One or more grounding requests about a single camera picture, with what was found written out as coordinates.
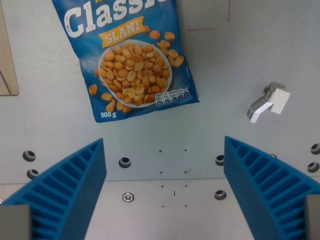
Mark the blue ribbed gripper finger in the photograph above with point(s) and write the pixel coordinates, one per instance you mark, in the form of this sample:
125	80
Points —
75	180
260	180

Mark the countersunk table screw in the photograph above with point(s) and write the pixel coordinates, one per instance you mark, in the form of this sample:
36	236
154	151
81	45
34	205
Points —
128	197

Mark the blue peanut snack bag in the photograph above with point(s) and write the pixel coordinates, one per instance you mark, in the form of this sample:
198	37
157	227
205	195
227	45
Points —
130	57

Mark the light wooden board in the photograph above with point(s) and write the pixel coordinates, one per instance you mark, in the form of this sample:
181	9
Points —
7	50

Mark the metal bracket with white tag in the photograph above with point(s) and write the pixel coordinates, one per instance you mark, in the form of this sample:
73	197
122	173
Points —
271	101

